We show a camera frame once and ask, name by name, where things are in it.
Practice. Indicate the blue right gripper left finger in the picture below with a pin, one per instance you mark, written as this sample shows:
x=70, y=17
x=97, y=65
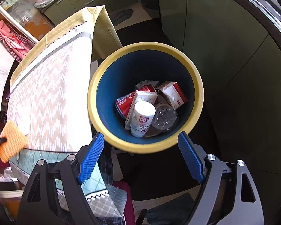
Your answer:
x=88, y=157

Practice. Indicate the red checkered apron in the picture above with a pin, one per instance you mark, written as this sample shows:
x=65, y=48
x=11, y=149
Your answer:
x=17, y=45

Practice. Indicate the clear plastic bottle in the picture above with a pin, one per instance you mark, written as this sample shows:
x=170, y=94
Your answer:
x=165, y=118

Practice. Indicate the green kitchen cabinets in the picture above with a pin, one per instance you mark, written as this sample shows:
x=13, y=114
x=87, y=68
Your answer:
x=237, y=52

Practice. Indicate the orange foam fruit net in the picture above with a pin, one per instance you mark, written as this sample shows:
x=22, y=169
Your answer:
x=15, y=141

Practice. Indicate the red white milk carton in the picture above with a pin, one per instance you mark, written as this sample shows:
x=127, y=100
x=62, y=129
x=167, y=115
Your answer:
x=125, y=104

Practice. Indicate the patterned tablecloth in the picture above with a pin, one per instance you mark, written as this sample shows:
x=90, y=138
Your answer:
x=49, y=104

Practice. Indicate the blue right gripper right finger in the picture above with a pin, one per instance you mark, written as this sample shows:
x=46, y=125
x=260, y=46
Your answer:
x=193, y=161

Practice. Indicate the red white small box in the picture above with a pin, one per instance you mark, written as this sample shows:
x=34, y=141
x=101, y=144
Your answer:
x=173, y=94

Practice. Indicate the yellow blue trash bin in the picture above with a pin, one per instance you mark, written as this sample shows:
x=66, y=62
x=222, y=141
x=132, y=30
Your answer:
x=124, y=89

